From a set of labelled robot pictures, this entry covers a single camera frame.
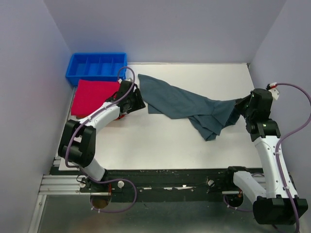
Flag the grey blue t shirt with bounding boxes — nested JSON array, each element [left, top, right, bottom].
[[138, 74, 240, 141]]

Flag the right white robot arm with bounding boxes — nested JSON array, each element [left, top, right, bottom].
[[223, 88, 308, 225]]

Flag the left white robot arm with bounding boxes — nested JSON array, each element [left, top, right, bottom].
[[58, 80, 145, 192]]

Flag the folded magenta t shirt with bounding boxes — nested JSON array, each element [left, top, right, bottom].
[[71, 80, 120, 118]]

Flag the blue plastic divided bin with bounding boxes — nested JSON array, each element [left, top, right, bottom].
[[66, 52, 127, 86]]

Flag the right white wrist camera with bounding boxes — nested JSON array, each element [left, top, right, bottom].
[[266, 83, 280, 100]]

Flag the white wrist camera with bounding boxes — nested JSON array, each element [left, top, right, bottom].
[[118, 78, 133, 83], [266, 83, 280, 100]]

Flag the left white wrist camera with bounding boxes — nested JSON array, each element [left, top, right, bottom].
[[118, 78, 133, 83]]

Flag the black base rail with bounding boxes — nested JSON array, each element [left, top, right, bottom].
[[79, 167, 265, 203]]

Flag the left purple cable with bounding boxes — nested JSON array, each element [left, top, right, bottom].
[[65, 67, 138, 214]]

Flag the aluminium extrusion frame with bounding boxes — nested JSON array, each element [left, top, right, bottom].
[[26, 87, 83, 233]]

